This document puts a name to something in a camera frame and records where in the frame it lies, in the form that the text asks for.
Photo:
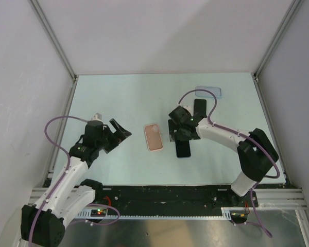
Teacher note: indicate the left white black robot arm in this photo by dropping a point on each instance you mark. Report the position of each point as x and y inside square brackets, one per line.
[45, 222]

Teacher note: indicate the aluminium frame rail front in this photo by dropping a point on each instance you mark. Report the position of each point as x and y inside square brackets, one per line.
[280, 198]

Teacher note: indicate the aluminium corner post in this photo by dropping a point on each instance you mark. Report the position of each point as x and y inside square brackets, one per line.
[35, 5]
[278, 36]

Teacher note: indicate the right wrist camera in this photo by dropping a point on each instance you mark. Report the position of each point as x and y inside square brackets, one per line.
[187, 107]

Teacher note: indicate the right aluminium corner post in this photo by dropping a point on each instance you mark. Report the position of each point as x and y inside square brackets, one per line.
[278, 36]

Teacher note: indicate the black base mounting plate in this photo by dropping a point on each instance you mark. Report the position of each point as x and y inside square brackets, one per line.
[168, 210]

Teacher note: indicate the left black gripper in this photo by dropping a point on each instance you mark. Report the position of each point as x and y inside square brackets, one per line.
[119, 130]

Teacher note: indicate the left aluminium corner post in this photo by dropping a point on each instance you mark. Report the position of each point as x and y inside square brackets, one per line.
[35, 5]

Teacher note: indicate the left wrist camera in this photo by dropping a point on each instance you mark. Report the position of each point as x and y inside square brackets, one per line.
[97, 117]

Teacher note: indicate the pink phone case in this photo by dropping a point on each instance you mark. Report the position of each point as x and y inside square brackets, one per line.
[153, 137]

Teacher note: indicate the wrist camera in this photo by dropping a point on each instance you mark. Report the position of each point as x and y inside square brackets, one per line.
[187, 107]
[97, 117]

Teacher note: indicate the black phone on table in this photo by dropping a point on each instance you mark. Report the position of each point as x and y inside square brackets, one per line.
[200, 107]

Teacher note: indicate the blue-edged black phone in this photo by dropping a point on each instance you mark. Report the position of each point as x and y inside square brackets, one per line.
[183, 149]

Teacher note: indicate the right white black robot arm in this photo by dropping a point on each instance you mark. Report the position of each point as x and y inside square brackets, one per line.
[255, 152]

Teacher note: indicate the clear blue phone case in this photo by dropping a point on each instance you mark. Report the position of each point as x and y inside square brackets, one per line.
[208, 91]

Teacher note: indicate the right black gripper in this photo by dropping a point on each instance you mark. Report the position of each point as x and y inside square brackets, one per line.
[172, 126]

